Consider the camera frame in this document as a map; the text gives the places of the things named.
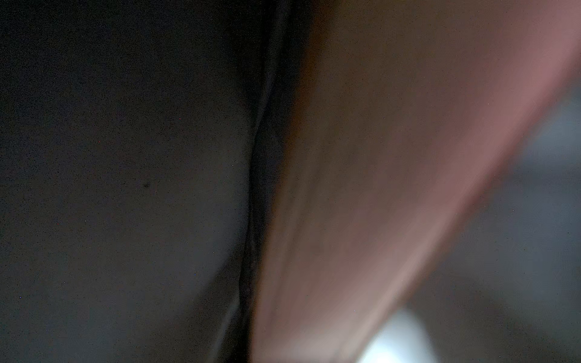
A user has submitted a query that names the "brown gold hardcover book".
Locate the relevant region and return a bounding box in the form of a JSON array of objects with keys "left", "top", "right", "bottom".
[{"left": 250, "top": 1, "right": 580, "bottom": 362}]

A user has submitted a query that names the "navy blue student backpack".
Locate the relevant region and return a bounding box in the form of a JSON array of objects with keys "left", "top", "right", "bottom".
[{"left": 0, "top": 0, "right": 581, "bottom": 363}]

